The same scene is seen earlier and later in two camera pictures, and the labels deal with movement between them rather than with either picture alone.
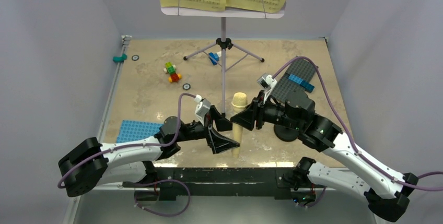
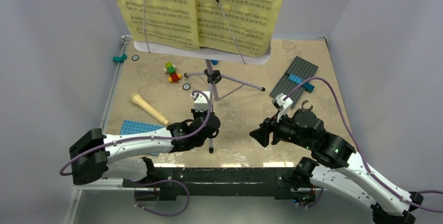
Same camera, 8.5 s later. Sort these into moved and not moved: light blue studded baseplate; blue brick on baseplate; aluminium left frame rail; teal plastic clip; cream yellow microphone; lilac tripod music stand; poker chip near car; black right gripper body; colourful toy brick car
Moved: lilac tripod music stand; cream yellow microphone; black right gripper body
Not moved: teal plastic clip; colourful toy brick car; blue brick on baseplate; aluminium left frame rail; poker chip near car; light blue studded baseplate
